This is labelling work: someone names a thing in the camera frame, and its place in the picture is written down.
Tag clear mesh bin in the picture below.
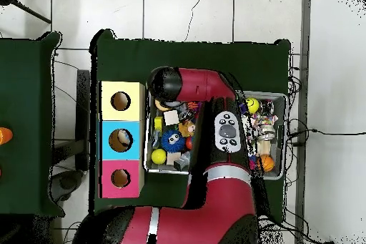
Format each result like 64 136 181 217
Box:
144 85 289 181

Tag wooden box with three holes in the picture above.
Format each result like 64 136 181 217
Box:
99 80 147 199

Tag brown plush toy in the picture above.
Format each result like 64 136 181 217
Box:
177 119 197 138

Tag blue fuzzy toy with eyes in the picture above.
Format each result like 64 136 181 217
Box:
161 130 187 153

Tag plain yellow ball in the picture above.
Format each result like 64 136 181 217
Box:
151 149 167 166

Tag yellow smiley ball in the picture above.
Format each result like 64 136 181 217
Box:
245 97 261 114

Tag small orange basketball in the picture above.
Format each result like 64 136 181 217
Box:
259 155 276 173

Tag green cloth side table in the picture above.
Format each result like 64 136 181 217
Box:
0 31 63 216

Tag small orange object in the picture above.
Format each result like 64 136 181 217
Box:
0 127 14 146

